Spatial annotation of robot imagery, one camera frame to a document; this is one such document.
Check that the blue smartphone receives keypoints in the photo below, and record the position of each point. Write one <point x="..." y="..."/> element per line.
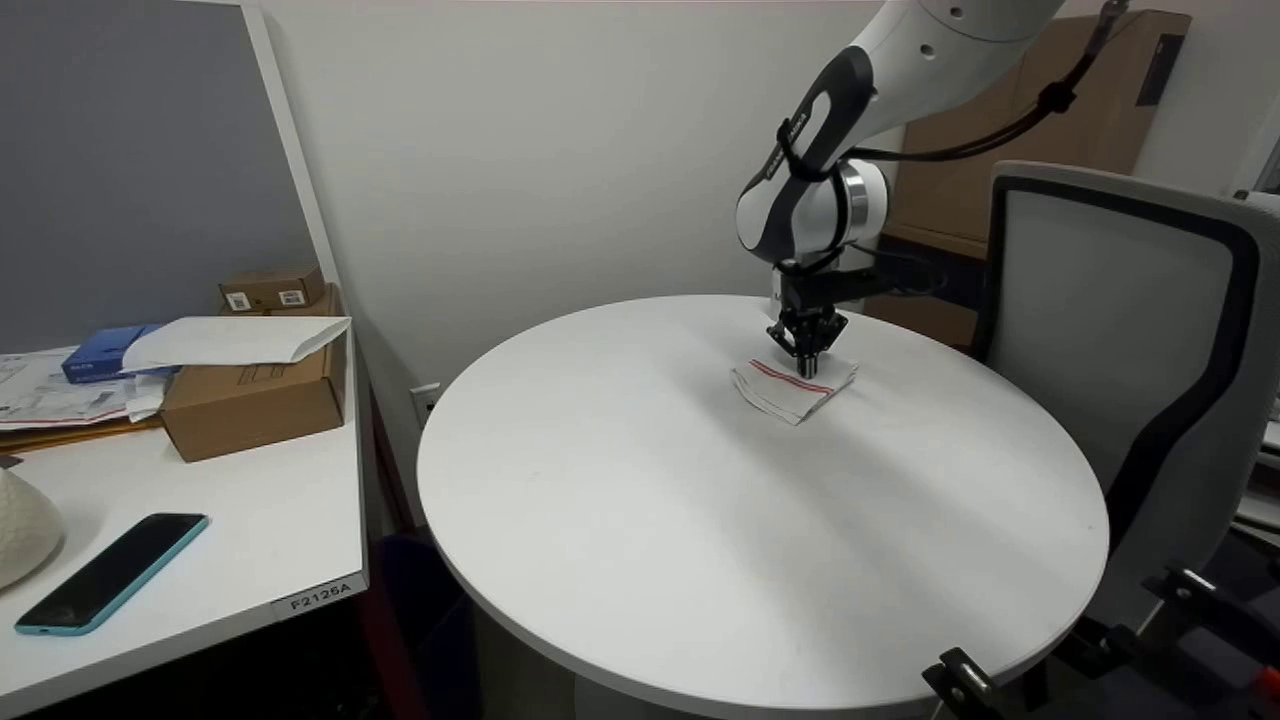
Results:
<point x="97" y="590"/>

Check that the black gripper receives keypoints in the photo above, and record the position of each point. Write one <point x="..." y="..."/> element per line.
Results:
<point x="818" y="284"/>

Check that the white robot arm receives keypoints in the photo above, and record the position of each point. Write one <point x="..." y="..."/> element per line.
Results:
<point x="812" y="198"/>

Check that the white towel with red stripes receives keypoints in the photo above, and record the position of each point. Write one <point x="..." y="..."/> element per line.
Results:
<point x="787" y="395"/>

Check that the brown cardboard box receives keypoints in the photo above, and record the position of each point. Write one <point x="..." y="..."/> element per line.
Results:
<point x="235" y="410"/>

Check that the stack of papers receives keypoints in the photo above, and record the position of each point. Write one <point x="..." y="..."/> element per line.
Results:
<point x="37" y="395"/>

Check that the grey mesh office chair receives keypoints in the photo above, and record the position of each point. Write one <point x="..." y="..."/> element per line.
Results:
<point x="1147" y="321"/>

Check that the small cardboard box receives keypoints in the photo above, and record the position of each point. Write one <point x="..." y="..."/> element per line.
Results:
<point x="280" y="292"/>

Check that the white desk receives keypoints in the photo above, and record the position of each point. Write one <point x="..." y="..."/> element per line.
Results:
<point x="230" y="547"/>

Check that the beige rounded object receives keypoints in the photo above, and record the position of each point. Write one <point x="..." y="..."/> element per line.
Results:
<point x="31" y="529"/>

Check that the white envelope paper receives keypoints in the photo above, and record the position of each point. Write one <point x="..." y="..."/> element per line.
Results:
<point x="230" y="343"/>

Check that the blue packet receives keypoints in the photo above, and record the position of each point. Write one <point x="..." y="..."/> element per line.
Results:
<point x="100" y="352"/>

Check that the large brown cardboard sheet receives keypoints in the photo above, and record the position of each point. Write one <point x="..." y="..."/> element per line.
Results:
<point x="942" y="212"/>

